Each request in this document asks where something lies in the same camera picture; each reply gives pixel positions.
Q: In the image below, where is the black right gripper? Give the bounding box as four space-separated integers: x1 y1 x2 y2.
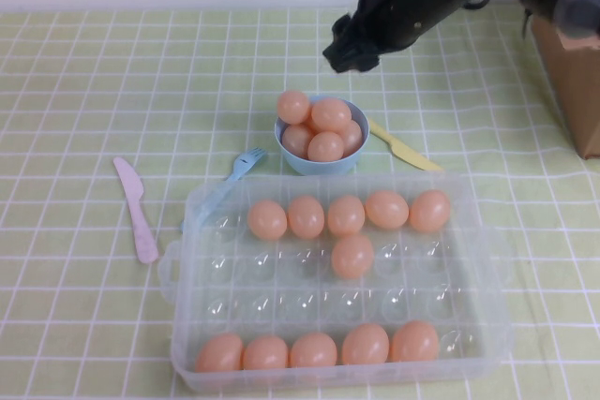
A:
322 0 498 75

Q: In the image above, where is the orange plastic egg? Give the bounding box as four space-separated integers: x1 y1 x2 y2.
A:
339 119 364 156
289 332 338 369
310 96 353 134
194 333 245 374
340 322 391 366
326 195 367 236
330 233 375 279
307 131 345 163
276 90 312 125
281 124 314 157
286 195 325 239
365 190 410 230
408 189 452 233
247 200 288 241
390 319 441 363
242 334 290 371

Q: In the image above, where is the brown cardboard box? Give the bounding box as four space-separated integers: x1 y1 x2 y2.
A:
529 13 600 161

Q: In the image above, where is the clear plastic egg box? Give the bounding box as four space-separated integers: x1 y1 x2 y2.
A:
157 170 513 395

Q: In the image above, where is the yellow plastic knife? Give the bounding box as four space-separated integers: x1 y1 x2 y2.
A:
367 118 444 173

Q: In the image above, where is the light blue bowl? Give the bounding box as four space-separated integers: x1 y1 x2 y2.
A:
274 97 371 177

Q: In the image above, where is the light blue plastic fork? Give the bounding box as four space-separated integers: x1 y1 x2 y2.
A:
180 147 269 234

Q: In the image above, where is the pink plastic knife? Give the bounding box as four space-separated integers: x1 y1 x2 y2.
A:
112 156 159 265

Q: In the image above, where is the green checked tablecloth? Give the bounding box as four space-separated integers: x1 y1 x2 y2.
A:
0 5 600 400

